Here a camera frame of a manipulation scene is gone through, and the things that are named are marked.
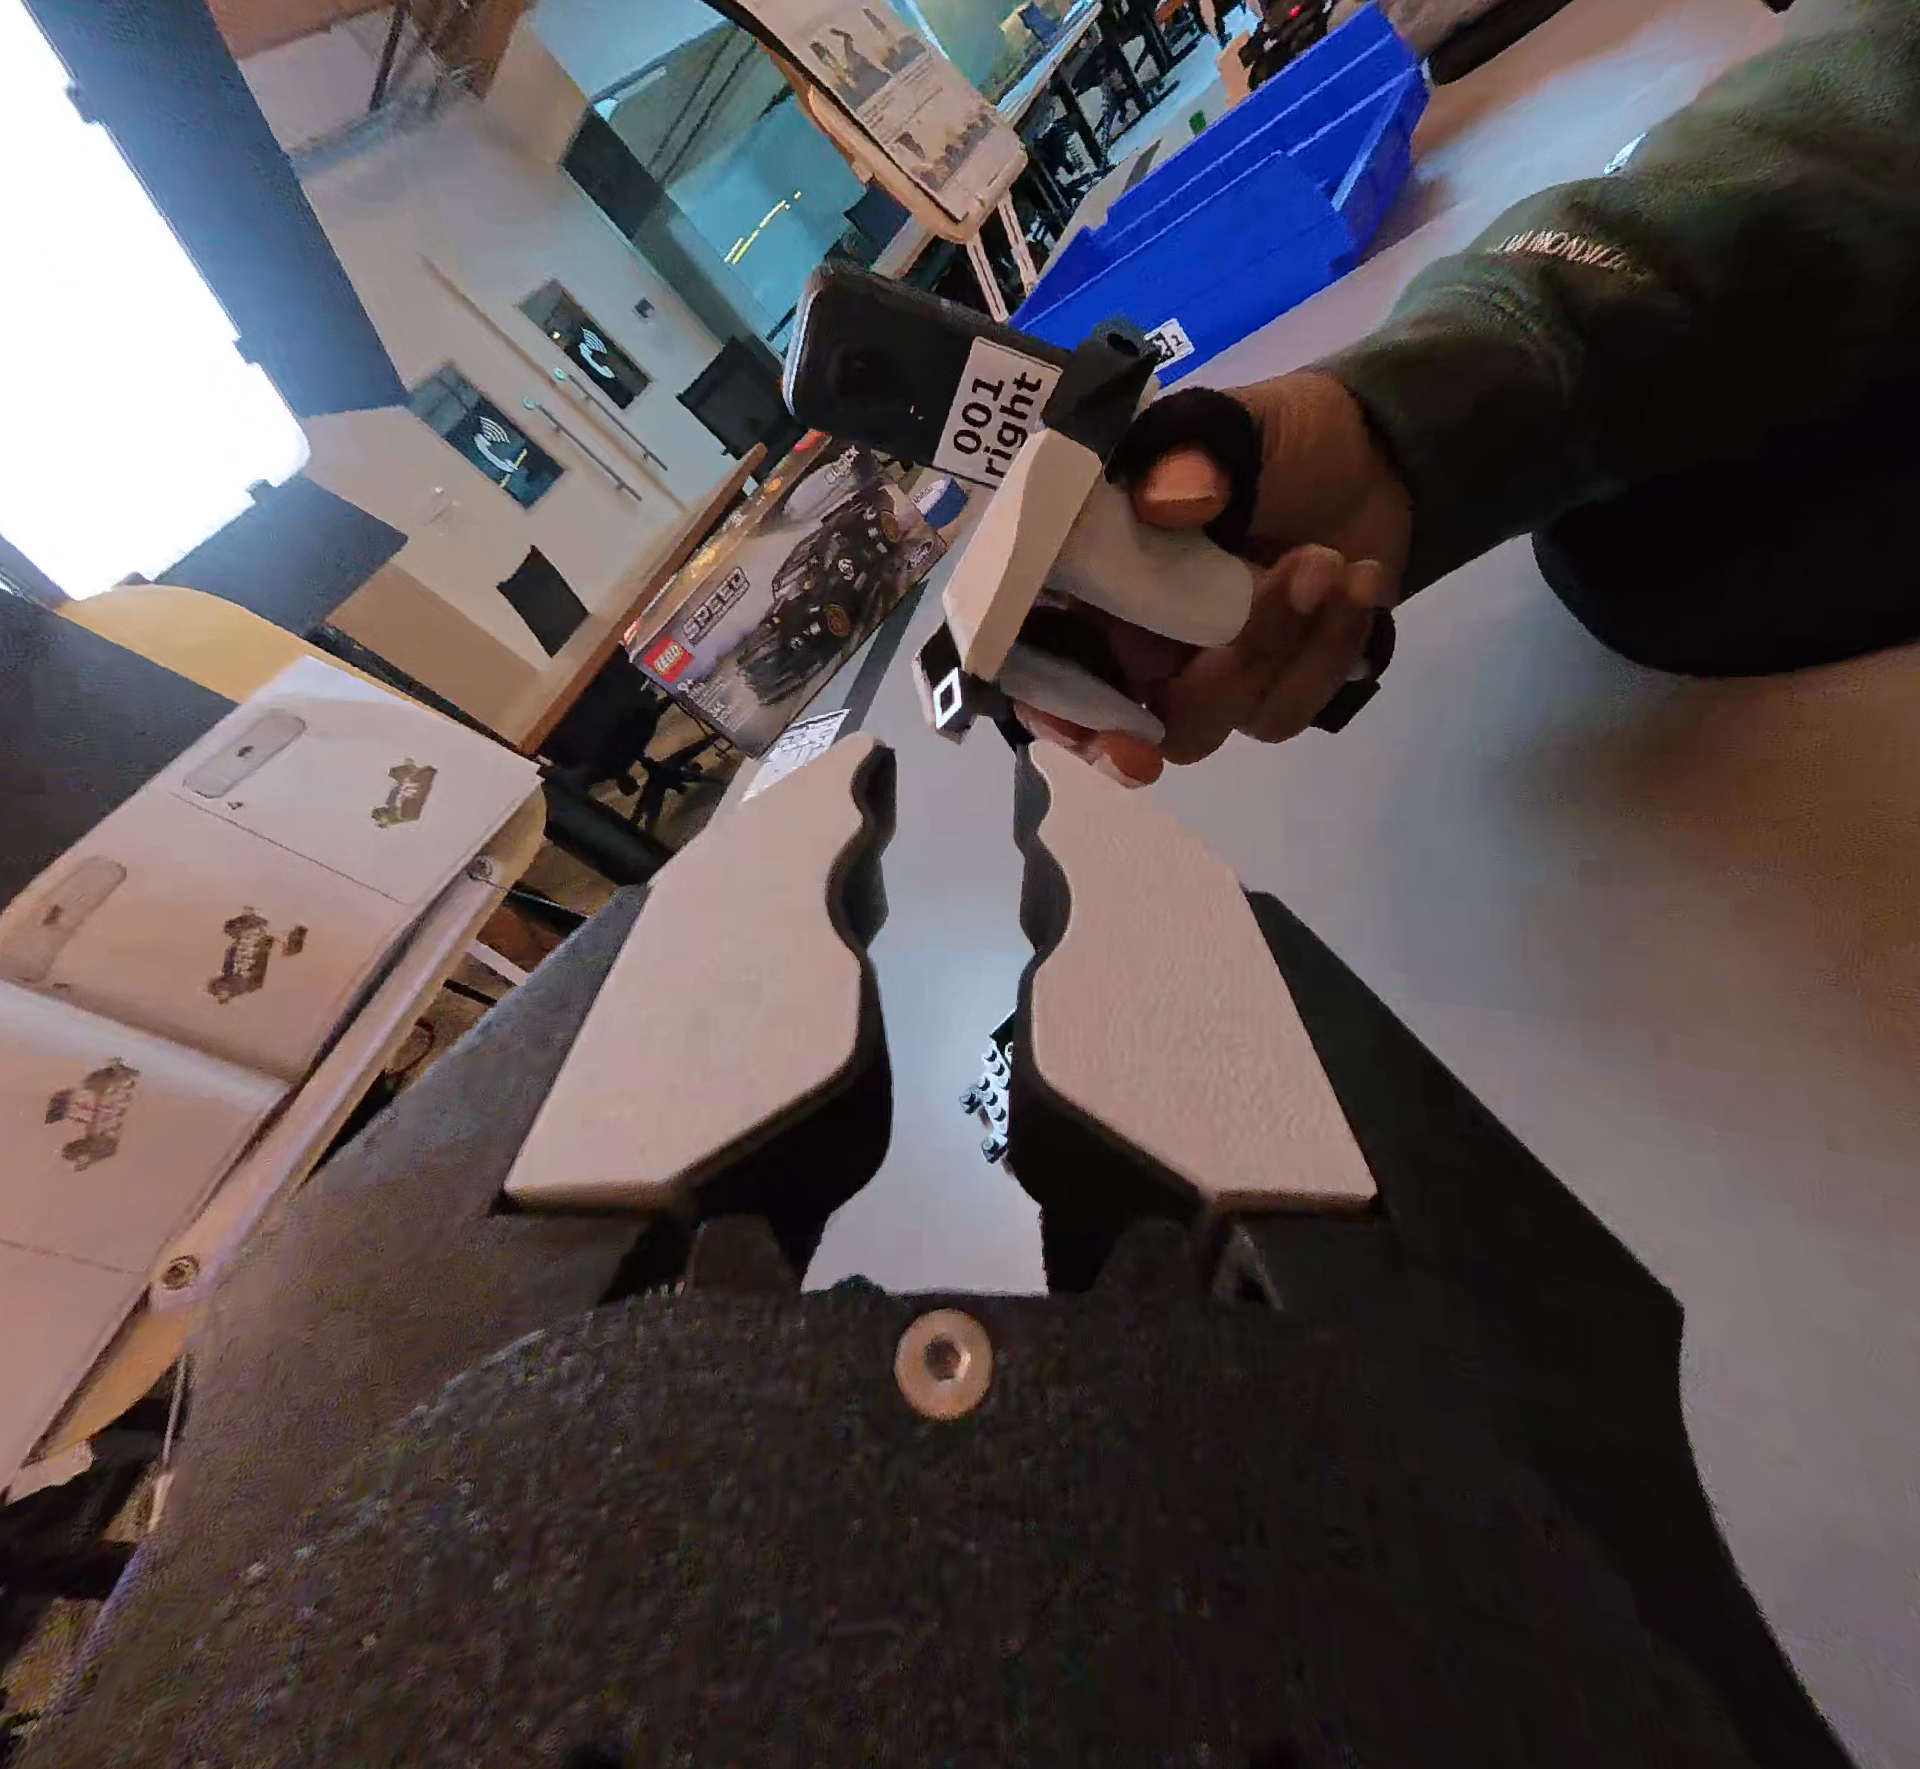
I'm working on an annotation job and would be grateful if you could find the blue plastic bin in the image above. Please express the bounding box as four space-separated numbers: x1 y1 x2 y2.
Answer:
1015 0 1437 391

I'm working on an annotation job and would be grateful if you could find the black lego car chassis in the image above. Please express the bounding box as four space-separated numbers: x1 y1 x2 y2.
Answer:
961 1026 1022 1165

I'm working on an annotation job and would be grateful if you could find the open booklet on stand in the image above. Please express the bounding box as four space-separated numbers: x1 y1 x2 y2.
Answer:
633 0 1038 240

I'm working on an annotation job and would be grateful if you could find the white book stand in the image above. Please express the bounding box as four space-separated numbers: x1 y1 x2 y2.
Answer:
0 585 557 1530

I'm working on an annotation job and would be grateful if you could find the small white printed sheet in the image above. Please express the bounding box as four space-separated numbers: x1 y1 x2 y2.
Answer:
743 712 856 805

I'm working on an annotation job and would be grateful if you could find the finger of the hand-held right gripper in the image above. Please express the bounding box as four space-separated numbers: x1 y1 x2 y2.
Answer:
915 428 1108 742

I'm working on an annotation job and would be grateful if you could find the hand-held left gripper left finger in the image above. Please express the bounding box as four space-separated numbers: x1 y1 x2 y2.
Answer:
505 738 897 1216

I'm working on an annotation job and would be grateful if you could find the framed wall picture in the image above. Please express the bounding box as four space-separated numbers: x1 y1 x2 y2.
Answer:
413 366 567 512
520 280 653 415

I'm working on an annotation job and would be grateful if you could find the lego instruction booklet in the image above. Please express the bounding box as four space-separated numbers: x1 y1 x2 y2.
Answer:
0 655 542 1486

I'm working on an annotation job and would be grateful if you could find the person's right forearm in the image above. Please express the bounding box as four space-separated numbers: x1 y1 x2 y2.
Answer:
1321 0 1920 602

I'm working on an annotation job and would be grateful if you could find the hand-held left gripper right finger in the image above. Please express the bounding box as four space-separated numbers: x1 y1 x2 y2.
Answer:
1007 744 1383 1262

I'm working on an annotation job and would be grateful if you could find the lego set cardboard box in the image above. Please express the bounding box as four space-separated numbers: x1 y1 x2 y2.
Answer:
623 444 977 756

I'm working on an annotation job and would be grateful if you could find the black office chair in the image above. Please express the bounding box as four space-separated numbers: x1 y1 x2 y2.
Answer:
496 546 678 887

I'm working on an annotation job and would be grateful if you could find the person's right hand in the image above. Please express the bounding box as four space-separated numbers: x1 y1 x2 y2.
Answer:
1007 366 1413 787

